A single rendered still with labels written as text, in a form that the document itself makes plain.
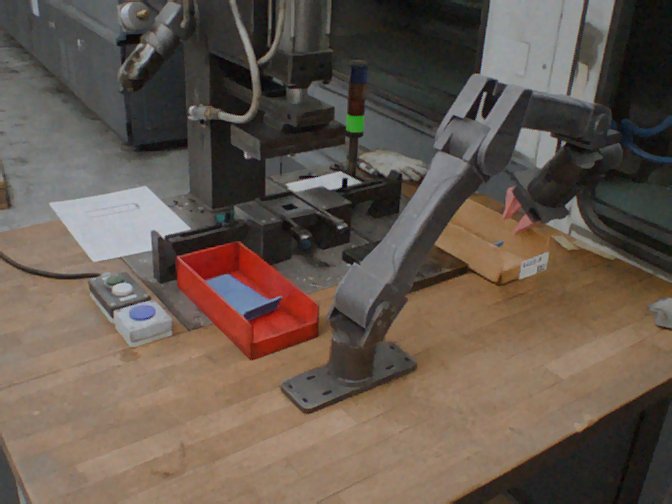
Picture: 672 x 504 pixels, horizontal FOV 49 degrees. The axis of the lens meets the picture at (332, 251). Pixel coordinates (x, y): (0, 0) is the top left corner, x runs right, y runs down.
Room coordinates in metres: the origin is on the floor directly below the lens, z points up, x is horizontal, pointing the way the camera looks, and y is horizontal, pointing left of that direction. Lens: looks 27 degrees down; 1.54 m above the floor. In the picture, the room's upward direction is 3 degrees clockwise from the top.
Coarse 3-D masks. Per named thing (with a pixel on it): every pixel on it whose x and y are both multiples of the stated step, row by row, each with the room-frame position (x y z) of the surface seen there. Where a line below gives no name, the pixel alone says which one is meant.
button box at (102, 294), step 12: (0, 252) 1.16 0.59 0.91; (12, 264) 1.13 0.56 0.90; (48, 276) 1.10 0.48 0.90; (60, 276) 1.09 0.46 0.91; (72, 276) 1.09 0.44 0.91; (84, 276) 1.09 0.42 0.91; (96, 276) 1.09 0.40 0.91; (108, 276) 1.06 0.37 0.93; (132, 276) 1.06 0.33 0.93; (96, 288) 1.02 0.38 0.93; (108, 288) 1.02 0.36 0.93; (132, 288) 1.02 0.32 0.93; (96, 300) 1.02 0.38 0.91; (108, 300) 0.98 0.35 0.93; (120, 300) 0.98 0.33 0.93; (132, 300) 0.99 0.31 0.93; (144, 300) 0.99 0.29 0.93; (108, 312) 0.97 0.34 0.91
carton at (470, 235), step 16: (464, 208) 1.39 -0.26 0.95; (480, 208) 1.35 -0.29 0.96; (448, 224) 1.26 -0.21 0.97; (464, 224) 1.38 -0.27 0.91; (480, 224) 1.35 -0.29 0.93; (496, 224) 1.31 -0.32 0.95; (512, 224) 1.28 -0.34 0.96; (448, 240) 1.26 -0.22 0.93; (464, 240) 1.22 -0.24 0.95; (480, 240) 1.19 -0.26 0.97; (496, 240) 1.31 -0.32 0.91; (512, 240) 1.28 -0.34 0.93; (528, 240) 1.25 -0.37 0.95; (544, 240) 1.22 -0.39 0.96; (464, 256) 1.22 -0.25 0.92; (480, 256) 1.19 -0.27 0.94; (496, 256) 1.16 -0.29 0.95; (512, 256) 1.26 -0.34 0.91; (528, 256) 1.24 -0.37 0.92; (544, 256) 1.22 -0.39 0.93; (480, 272) 1.18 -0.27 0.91; (496, 272) 1.16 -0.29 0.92; (512, 272) 1.17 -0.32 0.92; (528, 272) 1.19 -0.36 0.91
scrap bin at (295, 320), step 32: (192, 256) 1.10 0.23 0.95; (224, 256) 1.13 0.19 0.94; (256, 256) 1.10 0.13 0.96; (192, 288) 1.04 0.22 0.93; (256, 288) 1.09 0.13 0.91; (288, 288) 1.02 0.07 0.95; (224, 320) 0.95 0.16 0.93; (256, 320) 0.99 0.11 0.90; (288, 320) 0.99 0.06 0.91; (256, 352) 0.89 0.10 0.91
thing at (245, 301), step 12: (228, 276) 1.12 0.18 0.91; (216, 288) 1.07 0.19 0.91; (240, 288) 1.08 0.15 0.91; (228, 300) 1.04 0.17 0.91; (240, 300) 1.04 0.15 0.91; (252, 300) 1.04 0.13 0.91; (264, 300) 1.04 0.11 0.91; (276, 300) 1.01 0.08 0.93; (240, 312) 1.00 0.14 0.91; (252, 312) 0.98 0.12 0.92; (264, 312) 1.01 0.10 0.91
